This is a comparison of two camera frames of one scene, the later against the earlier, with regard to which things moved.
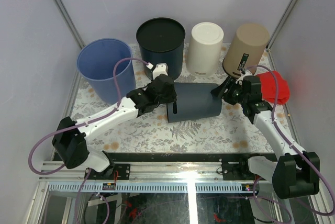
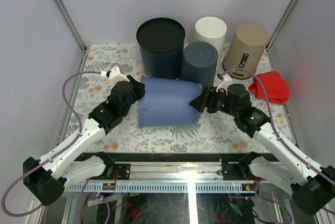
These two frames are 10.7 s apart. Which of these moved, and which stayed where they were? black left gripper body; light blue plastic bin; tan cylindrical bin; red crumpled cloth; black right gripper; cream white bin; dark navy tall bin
Moved: black left gripper body; black right gripper; light blue plastic bin; cream white bin
Stayed: red crumpled cloth; dark navy tall bin; tan cylindrical bin
